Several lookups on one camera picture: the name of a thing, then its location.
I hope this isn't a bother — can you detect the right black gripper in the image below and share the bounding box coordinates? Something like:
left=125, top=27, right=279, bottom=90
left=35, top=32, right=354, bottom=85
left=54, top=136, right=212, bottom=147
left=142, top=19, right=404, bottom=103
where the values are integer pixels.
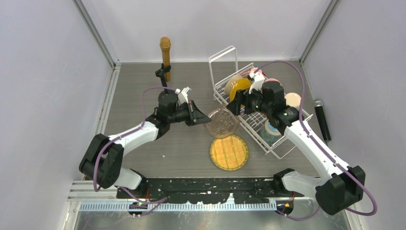
left=227, top=85, right=272, bottom=116

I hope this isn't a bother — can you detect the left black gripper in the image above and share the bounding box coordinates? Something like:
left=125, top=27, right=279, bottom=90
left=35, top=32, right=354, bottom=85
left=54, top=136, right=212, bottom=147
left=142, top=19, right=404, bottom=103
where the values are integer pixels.
left=168, top=100, right=210, bottom=127

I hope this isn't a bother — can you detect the yellow patterned plate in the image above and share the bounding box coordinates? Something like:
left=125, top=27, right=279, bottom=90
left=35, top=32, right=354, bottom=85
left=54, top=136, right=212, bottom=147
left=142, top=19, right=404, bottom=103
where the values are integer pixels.
left=229, top=78, right=252, bottom=102

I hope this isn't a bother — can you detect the yellow woven bamboo plate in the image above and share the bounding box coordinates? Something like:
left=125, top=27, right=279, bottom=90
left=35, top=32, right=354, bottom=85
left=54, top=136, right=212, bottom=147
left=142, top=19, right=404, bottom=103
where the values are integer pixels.
left=210, top=135, right=249, bottom=171

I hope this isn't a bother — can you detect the beige ceramic bowl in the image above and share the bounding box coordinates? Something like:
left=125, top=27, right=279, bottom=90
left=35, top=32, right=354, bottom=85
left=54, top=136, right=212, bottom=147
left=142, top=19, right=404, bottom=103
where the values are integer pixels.
left=224, top=74, right=243, bottom=95

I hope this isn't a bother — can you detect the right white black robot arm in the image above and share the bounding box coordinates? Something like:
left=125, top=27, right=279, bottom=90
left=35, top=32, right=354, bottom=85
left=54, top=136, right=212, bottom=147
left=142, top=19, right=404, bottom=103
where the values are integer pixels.
left=226, top=81, right=366, bottom=216

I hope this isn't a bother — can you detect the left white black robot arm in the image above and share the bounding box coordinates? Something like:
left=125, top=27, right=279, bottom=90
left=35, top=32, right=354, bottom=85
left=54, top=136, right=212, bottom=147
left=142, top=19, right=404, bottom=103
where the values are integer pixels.
left=79, top=90, right=211, bottom=198

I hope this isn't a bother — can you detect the pink plastic cup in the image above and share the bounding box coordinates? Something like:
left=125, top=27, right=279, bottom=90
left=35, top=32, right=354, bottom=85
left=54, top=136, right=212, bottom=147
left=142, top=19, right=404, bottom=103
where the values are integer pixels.
left=240, top=68, right=266, bottom=78

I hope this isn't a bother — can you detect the pink floral cup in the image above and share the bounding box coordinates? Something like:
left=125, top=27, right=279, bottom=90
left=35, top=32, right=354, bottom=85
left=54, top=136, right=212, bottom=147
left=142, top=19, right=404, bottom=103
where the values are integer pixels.
left=263, top=78, right=282, bottom=86

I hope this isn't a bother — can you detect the blue patterned bowl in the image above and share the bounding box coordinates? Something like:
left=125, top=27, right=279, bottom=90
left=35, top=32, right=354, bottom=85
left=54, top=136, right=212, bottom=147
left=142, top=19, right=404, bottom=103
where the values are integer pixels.
left=260, top=120, right=281, bottom=146

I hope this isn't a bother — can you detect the cream floral cup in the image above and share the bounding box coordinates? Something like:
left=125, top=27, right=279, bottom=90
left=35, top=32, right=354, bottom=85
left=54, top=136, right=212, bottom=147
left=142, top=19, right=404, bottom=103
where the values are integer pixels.
left=285, top=92, right=302, bottom=110

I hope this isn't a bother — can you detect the black silver microphone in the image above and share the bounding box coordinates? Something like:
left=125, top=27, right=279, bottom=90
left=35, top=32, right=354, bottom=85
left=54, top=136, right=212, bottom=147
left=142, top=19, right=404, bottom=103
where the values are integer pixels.
left=313, top=99, right=331, bottom=143

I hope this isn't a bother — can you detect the brown microphone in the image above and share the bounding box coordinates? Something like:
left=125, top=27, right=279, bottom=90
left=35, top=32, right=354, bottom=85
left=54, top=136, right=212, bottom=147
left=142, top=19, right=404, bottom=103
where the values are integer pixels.
left=159, top=37, right=171, bottom=82

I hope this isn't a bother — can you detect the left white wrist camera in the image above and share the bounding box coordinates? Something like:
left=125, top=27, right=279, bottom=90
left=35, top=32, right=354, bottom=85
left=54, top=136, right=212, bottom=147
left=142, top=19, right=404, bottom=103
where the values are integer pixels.
left=175, top=87, right=191, bottom=105

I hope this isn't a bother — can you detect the white wire dish rack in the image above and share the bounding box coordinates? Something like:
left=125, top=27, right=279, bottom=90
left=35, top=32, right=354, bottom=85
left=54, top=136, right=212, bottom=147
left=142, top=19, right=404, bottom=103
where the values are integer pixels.
left=208, top=46, right=297, bottom=160

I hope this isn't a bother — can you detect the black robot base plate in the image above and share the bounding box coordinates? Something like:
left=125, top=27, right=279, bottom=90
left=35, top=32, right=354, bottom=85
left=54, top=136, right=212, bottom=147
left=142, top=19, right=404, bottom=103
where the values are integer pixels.
left=130, top=177, right=300, bottom=204

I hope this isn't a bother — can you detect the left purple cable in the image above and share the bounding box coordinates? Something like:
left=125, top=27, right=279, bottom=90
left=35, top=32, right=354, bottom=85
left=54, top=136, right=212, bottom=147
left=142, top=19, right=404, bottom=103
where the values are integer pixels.
left=92, top=86, right=178, bottom=217

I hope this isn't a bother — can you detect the purple cable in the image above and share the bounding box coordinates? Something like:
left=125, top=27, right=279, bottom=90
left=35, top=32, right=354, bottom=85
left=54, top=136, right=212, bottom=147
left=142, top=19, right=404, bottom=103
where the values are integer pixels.
left=253, top=60, right=378, bottom=221
left=92, top=86, right=178, bottom=217

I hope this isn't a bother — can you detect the slotted cable duct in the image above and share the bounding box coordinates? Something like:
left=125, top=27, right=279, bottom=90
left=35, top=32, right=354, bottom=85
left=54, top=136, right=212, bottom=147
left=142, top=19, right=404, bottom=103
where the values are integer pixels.
left=79, top=201, right=277, bottom=212

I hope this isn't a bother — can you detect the left aluminium rail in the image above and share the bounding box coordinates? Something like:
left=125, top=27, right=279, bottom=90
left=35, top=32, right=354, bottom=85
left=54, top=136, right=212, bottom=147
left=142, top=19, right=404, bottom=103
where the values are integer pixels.
left=90, top=62, right=122, bottom=140

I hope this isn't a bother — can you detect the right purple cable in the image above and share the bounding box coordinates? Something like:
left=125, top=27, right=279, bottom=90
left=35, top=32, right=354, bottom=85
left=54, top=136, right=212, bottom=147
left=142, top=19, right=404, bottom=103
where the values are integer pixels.
left=253, top=60, right=378, bottom=221

